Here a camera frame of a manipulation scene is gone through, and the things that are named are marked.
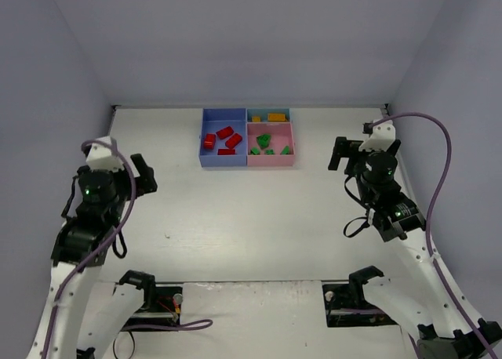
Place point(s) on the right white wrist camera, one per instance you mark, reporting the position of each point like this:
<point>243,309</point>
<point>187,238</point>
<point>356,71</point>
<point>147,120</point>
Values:
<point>380,137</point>

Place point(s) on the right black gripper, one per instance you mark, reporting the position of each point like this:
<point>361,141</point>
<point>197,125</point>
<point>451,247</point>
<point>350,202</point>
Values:
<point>341,151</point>

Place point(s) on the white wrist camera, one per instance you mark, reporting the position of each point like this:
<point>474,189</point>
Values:
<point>380,137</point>
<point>102,153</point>

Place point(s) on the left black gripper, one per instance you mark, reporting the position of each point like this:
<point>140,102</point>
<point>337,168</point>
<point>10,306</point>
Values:
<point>142,175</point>

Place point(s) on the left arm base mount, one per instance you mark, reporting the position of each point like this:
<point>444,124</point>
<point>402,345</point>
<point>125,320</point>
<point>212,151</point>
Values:
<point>163,311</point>

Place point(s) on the green curved lego brick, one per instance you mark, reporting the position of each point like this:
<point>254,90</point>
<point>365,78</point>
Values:
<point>263,141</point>

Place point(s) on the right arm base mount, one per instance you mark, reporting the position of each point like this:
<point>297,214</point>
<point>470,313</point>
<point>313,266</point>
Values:
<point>343,310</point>

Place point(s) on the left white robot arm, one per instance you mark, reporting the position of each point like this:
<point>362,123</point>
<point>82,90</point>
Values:
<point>78,256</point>

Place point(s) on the red half round lego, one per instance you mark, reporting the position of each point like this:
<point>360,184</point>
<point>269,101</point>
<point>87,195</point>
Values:
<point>226,151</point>

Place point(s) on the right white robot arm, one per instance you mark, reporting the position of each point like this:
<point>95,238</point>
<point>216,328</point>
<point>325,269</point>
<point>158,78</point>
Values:
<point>445,324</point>

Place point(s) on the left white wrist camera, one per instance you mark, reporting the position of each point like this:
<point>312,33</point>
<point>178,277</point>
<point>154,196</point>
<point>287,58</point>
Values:
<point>102,153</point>

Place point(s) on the large blue container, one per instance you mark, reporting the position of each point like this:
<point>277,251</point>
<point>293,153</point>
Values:
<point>211,158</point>

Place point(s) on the teal container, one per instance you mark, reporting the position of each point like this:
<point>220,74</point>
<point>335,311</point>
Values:
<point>263,112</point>

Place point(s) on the red long lego brick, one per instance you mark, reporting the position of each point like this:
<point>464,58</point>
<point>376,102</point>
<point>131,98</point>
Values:
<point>233,141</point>

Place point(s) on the red round printed lego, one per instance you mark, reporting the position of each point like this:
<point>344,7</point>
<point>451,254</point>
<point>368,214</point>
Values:
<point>209,141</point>

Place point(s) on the pink container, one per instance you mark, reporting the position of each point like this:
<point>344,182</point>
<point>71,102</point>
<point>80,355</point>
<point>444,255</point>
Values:
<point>281,135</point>

